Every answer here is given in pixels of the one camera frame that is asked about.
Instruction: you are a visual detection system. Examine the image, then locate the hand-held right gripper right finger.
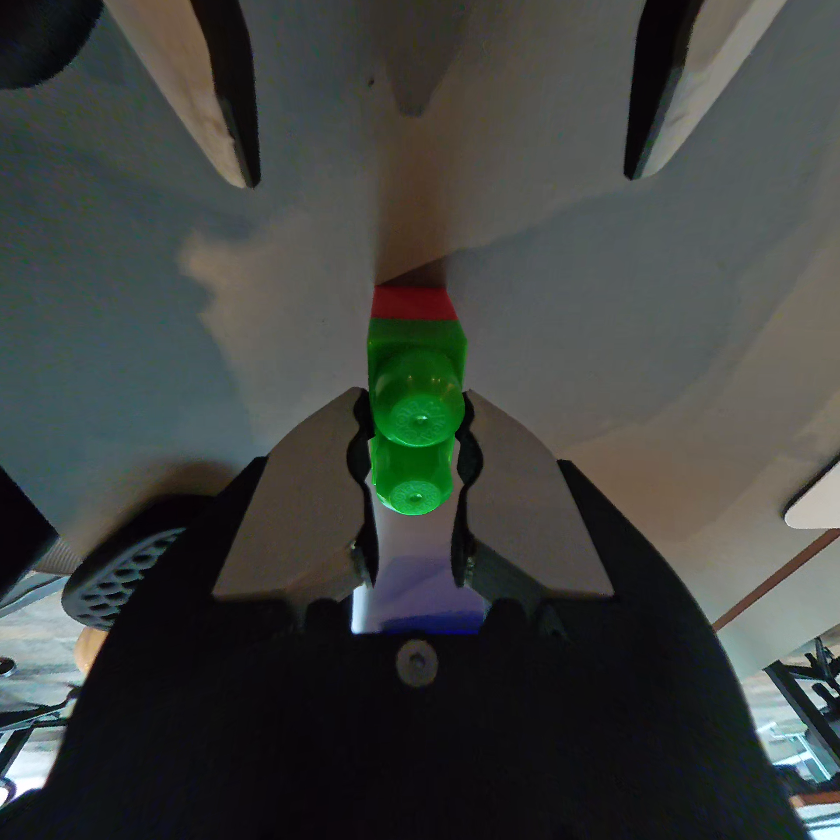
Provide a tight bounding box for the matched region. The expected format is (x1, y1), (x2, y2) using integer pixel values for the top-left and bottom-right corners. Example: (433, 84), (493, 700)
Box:
(451, 390), (614, 598)

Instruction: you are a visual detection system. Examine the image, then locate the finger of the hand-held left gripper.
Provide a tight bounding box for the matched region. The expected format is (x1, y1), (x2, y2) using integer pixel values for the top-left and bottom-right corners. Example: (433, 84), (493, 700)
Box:
(105, 0), (262, 190)
(623, 0), (788, 181)

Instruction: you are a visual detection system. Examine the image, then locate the red mega block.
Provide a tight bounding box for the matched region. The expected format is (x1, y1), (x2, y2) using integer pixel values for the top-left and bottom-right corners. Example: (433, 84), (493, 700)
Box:
(371, 285), (459, 322)

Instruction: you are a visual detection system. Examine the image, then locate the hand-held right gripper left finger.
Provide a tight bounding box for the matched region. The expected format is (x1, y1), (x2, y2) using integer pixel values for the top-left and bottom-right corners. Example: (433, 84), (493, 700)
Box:
(213, 387), (382, 599)

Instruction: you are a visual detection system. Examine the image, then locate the white plastic tray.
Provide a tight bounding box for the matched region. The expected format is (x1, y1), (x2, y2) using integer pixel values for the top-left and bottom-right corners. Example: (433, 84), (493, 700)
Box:
(784, 459), (840, 531)

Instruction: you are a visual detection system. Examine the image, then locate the green mega block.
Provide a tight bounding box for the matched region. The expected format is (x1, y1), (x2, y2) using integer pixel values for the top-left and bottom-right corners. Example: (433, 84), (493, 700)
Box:
(366, 317), (470, 516)

